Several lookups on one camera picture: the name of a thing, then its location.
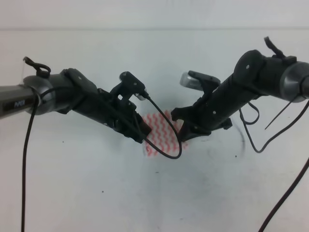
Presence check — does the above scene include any black camera cable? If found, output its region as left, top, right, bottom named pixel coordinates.
left=21, top=88, right=182, bottom=232
left=239, top=101, right=309, bottom=232

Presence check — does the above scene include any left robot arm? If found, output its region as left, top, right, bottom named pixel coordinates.
left=0, top=57, right=152, bottom=143

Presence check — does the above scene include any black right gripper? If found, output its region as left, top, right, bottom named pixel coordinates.
left=170, top=79, right=258, bottom=142

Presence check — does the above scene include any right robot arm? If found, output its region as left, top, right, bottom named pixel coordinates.
left=171, top=37, right=309, bottom=142

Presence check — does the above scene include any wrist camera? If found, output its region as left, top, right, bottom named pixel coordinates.
left=179, top=70, right=220, bottom=94
left=119, top=71, right=149, bottom=101

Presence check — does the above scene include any black left camera cable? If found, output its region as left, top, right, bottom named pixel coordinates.
left=21, top=88, right=182, bottom=232

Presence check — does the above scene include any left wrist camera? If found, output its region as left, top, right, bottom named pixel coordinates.
left=119, top=71, right=149, bottom=101

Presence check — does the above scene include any black right camera cable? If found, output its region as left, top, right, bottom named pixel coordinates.
left=239, top=101, right=309, bottom=232

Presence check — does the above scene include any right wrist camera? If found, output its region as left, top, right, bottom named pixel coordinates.
left=179, top=70, right=220, bottom=94

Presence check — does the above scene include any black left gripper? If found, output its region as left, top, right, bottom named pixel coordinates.
left=73, top=83, right=152, bottom=144

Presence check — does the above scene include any pink white wavy-striped towel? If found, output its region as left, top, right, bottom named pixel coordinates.
left=142, top=110, right=183, bottom=158

